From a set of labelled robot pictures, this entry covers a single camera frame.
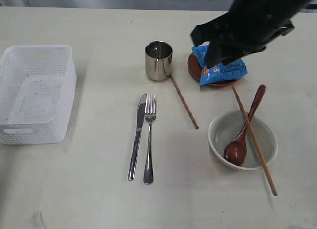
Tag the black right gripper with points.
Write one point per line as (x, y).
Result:
(246, 28)

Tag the blue snack packet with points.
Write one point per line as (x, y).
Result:
(219, 73)

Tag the round brown wooden plate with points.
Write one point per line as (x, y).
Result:
(194, 69)

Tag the brown wooden chopstick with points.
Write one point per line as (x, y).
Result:
(256, 144)
(184, 102)

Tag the shiny steel cup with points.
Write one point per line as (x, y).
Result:
(158, 59)

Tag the white ceramic bowl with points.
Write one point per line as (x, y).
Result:
(225, 127)

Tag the silver metal fork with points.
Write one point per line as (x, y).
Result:
(150, 117)

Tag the brown wooden spoon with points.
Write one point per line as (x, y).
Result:
(235, 152)

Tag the white perforated plastic basket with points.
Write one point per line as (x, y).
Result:
(37, 89)

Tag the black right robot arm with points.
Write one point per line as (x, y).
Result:
(246, 28)

